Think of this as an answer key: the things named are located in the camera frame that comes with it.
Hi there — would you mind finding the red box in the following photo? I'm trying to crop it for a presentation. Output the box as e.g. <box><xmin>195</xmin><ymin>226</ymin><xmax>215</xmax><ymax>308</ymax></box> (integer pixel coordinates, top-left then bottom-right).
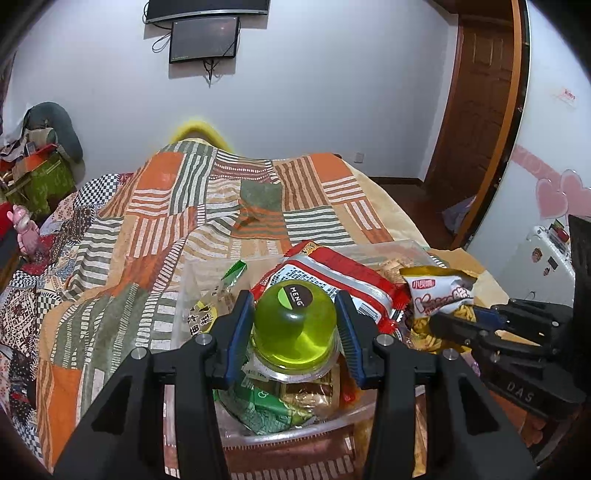
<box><xmin>0</xmin><ymin>203</ymin><xmax>20</xmax><ymax>241</ymax></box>

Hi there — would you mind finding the black wall television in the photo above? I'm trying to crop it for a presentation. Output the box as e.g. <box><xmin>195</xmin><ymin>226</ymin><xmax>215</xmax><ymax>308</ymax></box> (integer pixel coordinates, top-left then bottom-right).
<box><xmin>144</xmin><ymin>0</ymin><xmax>271</xmax><ymax>25</ymax></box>

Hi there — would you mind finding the green snack packet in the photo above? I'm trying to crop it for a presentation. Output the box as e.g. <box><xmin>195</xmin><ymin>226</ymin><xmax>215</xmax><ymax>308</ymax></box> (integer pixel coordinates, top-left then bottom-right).
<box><xmin>232</xmin><ymin>376</ymin><xmax>320</xmax><ymax>435</ymax></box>

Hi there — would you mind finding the purple cloth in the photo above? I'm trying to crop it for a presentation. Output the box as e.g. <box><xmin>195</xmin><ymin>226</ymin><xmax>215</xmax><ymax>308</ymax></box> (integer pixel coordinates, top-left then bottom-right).
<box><xmin>441</xmin><ymin>196</ymin><xmax>477</xmax><ymax>232</ymax></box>

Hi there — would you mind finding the brown wooden door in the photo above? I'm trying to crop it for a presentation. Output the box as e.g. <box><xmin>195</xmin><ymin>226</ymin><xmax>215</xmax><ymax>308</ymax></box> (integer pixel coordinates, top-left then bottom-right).
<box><xmin>424</xmin><ymin>18</ymin><xmax>516</xmax><ymax>241</ymax></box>

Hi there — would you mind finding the pile of clothes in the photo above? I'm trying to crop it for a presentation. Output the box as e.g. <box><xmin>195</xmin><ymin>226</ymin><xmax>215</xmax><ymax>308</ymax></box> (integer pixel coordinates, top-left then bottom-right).
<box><xmin>0</xmin><ymin>131</ymin><xmax>38</xmax><ymax>185</ymax></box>

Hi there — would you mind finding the golden snack packet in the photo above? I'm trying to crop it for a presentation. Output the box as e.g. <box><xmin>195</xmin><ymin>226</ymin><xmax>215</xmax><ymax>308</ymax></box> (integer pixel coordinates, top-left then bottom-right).
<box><xmin>276</xmin><ymin>368</ymin><xmax>341</xmax><ymax>417</ymax></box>

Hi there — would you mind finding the orange box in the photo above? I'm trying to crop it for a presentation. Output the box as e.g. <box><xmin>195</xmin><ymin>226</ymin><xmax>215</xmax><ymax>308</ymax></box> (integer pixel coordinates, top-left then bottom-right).
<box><xmin>14</xmin><ymin>145</ymin><xmax>59</xmax><ymax>174</ymax></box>

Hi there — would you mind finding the clear fried snack bag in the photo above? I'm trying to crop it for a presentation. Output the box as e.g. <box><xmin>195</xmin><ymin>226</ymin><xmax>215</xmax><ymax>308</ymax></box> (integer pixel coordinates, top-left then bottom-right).
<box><xmin>372</xmin><ymin>256</ymin><xmax>409</xmax><ymax>284</ymax></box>

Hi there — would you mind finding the pink plush toy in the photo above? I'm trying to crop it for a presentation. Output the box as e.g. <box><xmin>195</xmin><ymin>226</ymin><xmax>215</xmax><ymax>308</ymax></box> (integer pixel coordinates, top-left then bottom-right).
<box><xmin>11</xmin><ymin>205</ymin><xmax>40</xmax><ymax>256</ymax></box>

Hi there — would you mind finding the checkered patchwork quilt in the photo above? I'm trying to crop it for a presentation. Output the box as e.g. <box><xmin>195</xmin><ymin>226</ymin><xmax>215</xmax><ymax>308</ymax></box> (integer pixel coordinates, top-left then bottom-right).
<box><xmin>0</xmin><ymin>173</ymin><xmax>139</xmax><ymax>468</ymax></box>

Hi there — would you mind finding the red snack packet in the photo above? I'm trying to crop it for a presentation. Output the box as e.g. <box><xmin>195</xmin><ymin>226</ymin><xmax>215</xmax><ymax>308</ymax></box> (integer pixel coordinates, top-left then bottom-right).
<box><xmin>252</xmin><ymin>242</ymin><xmax>410</xmax><ymax>336</ymax></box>

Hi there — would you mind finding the green jelly cup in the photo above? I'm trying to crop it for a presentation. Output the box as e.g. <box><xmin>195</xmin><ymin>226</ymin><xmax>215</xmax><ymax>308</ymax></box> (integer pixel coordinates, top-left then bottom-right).
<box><xmin>249</xmin><ymin>281</ymin><xmax>341</xmax><ymax>384</ymax></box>

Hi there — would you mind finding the green patterned box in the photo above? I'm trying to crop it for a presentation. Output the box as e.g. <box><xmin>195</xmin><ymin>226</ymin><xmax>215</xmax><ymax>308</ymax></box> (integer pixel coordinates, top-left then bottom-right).
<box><xmin>7</xmin><ymin>157</ymin><xmax>77</xmax><ymax>219</ymax></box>

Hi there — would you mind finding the white sliding wardrobe door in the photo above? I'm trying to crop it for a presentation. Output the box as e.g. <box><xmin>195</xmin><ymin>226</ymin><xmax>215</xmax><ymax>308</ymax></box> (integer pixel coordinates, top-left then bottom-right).
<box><xmin>462</xmin><ymin>0</ymin><xmax>591</xmax><ymax>282</ymax></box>

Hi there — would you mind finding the clear plastic box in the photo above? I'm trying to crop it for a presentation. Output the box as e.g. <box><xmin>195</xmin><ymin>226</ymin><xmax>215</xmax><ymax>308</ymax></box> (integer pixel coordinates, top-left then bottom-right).
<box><xmin>173</xmin><ymin>240</ymin><xmax>445</xmax><ymax>452</ymax></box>

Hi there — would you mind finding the orange snack packet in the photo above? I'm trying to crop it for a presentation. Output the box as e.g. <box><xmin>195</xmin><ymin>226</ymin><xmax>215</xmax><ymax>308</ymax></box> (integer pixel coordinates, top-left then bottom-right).
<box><xmin>341</xmin><ymin>381</ymin><xmax>371</xmax><ymax>408</ymax></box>

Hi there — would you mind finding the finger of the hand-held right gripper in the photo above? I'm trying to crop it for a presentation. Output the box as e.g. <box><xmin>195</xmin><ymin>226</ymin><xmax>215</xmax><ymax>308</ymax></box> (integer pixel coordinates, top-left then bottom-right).
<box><xmin>429</xmin><ymin>313</ymin><xmax>544</xmax><ymax>366</ymax></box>
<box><xmin>475</xmin><ymin>298</ymin><xmax>574</xmax><ymax>334</ymax></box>

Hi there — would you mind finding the wooden overhead cabinet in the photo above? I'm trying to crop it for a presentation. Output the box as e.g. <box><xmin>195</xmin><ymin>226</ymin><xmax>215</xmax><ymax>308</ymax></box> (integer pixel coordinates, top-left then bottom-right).
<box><xmin>434</xmin><ymin>0</ymin><xmax>519</xmax><ymax>24</ymax></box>

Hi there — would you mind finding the yellow snack packet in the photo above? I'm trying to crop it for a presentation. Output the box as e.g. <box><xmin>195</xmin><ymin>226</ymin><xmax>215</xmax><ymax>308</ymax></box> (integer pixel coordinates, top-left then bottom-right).
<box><xmin>399</xmin><ymin>265</ymin><xmax>479</xmax><ymax>357</ymax></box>

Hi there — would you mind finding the red white wall sticker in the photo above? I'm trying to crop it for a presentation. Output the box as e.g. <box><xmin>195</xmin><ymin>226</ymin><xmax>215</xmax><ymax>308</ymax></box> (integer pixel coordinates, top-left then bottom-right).
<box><xmin>549</xmin><ymin>88</ymin><xmax>579</xmax><ymax>110</ymax></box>

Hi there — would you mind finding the clear packet yellow label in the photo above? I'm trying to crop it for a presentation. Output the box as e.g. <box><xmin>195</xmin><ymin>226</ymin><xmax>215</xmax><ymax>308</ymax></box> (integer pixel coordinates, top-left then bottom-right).
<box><xmin>185</xmin><ymin>261</ymin><xmax>250</xmax><ymax>345</ymax></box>

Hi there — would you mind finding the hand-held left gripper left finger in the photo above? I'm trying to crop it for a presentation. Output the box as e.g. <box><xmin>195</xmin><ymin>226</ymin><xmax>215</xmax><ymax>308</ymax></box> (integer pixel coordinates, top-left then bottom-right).
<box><xmin>53</xmin><ymin>290</ymin><xmax>257</xmax><ymax>480</ymax></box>

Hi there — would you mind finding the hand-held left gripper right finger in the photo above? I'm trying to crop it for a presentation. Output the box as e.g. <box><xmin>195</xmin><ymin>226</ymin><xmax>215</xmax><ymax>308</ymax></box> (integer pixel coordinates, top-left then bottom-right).
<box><xmin>333</xmin><ymin>291</ymin><xmax>539</xmax><ymax>480</ymax></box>

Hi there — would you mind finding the small black wall monitor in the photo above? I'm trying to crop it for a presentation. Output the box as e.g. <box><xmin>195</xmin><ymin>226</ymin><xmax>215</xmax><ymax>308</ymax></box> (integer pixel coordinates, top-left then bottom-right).
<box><xmin>168</xmin><ymin>16</ymin><xmax>242</xmax><ymax>64</ymax></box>

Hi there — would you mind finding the orange striped patchwork blanket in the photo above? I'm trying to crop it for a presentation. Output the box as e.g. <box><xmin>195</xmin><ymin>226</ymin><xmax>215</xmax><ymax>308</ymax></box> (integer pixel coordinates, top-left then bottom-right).
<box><xmin>34</xmin><ymin>138</ymin><xmax>462</xmax><ymax>480</ymax></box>

